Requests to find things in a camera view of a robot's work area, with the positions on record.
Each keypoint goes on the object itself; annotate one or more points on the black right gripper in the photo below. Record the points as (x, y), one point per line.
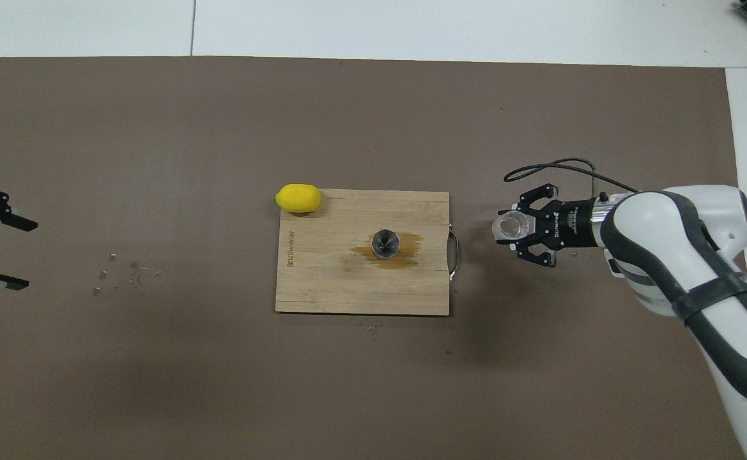
(577, 223)

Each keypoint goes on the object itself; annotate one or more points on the small clear glass cup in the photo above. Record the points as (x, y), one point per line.
(512, 227)

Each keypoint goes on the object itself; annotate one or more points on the metal double jigger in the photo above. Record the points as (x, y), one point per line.
(385, 243)

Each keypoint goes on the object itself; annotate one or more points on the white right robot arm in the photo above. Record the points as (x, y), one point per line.
(667, 243)

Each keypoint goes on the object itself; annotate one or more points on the bamboo cutting board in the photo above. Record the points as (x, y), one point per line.
(322, 287)

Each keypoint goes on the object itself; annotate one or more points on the brown table mat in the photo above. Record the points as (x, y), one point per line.
(373, 396)

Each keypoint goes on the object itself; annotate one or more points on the yellow lemon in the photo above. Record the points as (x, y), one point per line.
(298, 198)

